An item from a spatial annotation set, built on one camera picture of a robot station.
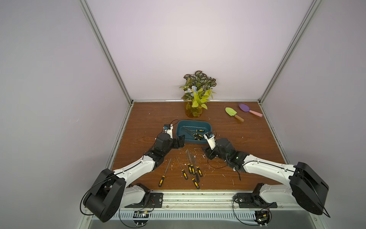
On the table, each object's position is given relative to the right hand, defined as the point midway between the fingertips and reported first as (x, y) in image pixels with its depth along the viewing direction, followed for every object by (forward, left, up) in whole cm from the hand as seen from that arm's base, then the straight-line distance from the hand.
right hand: (204, 143), depth 83 cm
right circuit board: (-33, -28, -13) cm, 45 cm away
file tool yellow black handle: (+16, +4, -10) cm, 19 cm away
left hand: (+5, +15, +1) cm, 16 cm away
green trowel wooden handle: (+35, -25, -12) cm, 45 cm away
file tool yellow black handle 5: (-9, +9, -11) cm, 17 cm away
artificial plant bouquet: (+36, +4, +12) cm, 38 cm away
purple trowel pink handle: (+38, -37, -11) cm, 54 cm away
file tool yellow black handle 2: (-13, +13, -11) cm, 21 cm away
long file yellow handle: (-18, +25, -11) cm, 32 cm away
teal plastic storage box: (+20, +9, -10) cm, 24 cm away
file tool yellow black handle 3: (-17, +7, -10) cm, 21 cm away
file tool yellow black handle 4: (-5, +9, -10) cm, 15 cm away
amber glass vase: (+32, +8, -9) cm, 34 cm away
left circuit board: (-36, +34, -15) cm, 51 cm away
